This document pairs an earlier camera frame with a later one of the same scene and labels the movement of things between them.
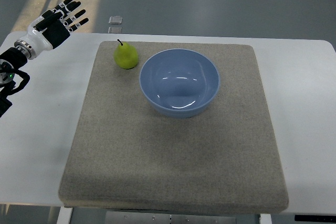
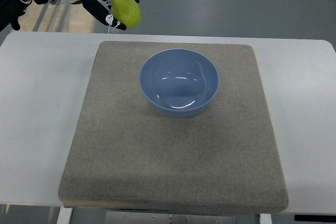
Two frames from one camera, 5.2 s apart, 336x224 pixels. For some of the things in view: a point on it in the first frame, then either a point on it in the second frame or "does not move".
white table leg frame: (64, 215) does not move
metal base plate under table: (114, 217) does not move
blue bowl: (179, 83) does not move
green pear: (125, 56) → (125, 10)
